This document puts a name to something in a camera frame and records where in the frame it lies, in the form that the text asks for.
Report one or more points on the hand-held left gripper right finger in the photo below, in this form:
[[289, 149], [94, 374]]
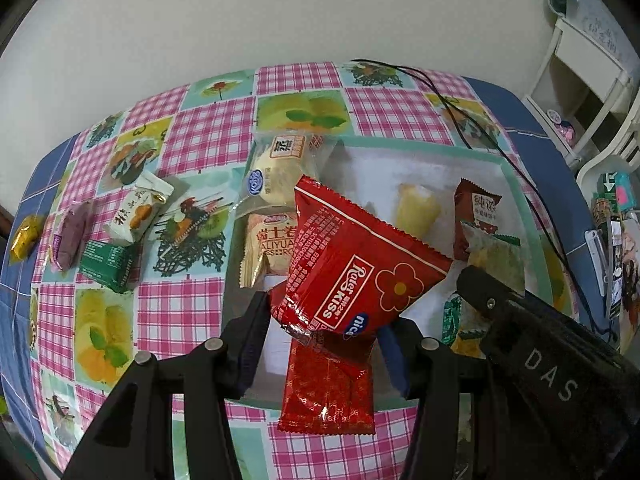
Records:
[[395, 365]]

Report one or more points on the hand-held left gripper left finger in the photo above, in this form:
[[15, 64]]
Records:
[[257, 330]]

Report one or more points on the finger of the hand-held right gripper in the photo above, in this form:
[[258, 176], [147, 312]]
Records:
[[487, 295]]

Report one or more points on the red gold-patterned snack packet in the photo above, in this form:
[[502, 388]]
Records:
[[325, 390]]

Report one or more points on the red flower-print snack packet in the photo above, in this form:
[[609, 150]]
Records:
[[350, 270]]

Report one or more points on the white tray with teal rim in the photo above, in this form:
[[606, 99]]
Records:
[[370, 170]]

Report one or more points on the clear pale cake packet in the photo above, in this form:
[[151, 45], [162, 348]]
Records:
[[495, 255]]

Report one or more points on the green and white snack packet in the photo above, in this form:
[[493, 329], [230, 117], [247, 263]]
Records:
[[460, 325]]

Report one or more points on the clear bread packet orange label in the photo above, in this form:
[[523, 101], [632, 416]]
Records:
[[267, 247]]

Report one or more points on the brown red snack packet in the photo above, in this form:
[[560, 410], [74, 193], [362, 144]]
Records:
[[475, 205]]

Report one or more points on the clear packet with yellow roll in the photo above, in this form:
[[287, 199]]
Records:
[[417, 207]]

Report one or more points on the cluttered stationery pile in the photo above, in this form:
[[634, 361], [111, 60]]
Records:
[[617, 240]]

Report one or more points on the clear bread packet brown label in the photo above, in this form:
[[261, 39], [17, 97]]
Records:
[[280, 170]]

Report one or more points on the dark green snack packet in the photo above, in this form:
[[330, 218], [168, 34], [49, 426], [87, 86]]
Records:
[[107, 262]]

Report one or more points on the white packet with orange print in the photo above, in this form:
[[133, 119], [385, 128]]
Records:
[[135, 212]]

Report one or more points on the white chair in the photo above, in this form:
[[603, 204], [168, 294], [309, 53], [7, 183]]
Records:
[[607, 157]]

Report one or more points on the purple snack packet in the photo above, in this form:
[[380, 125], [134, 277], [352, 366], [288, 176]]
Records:
[[70, 235]]

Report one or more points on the pink plaid printed tablecloth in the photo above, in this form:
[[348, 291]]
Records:
[[200, 125]]

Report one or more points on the yellow foil candy packet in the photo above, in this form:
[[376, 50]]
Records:
[[25, 237]]

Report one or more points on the white shelf unit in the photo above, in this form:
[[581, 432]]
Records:
[[565, 35]]

